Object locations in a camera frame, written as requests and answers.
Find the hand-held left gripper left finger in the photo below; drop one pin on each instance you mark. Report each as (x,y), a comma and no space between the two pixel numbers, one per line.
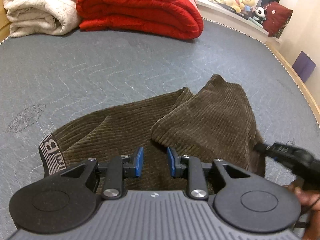
(139,162)

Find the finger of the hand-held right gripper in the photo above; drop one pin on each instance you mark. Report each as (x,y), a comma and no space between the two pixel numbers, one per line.
(262,148)

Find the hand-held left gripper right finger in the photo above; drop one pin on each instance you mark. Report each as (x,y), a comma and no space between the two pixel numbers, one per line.
(171,162)

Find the person's right hand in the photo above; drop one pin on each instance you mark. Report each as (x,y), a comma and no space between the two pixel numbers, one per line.
(308,198)

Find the purple box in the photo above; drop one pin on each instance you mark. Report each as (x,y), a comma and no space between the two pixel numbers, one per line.
(303,66)

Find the grey quilted mattress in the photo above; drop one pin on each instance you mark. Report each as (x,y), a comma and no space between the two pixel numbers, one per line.
(100,67)

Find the dark red cushion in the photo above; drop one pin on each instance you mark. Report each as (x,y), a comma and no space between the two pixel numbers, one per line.
(276,18)

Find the panda plush toy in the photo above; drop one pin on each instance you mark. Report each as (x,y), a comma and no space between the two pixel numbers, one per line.
(259,15)

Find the yellow bear plush toy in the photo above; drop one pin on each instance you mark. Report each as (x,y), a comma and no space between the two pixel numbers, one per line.
(247,2)

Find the folded red blanket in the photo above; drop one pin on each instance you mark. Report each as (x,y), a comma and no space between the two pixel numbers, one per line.
(140,7)

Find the folded white blanket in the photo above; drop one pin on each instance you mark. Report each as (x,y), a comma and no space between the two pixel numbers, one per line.
(37,7)

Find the wooden bed frame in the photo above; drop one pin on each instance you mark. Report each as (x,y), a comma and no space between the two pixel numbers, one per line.
(297,80)

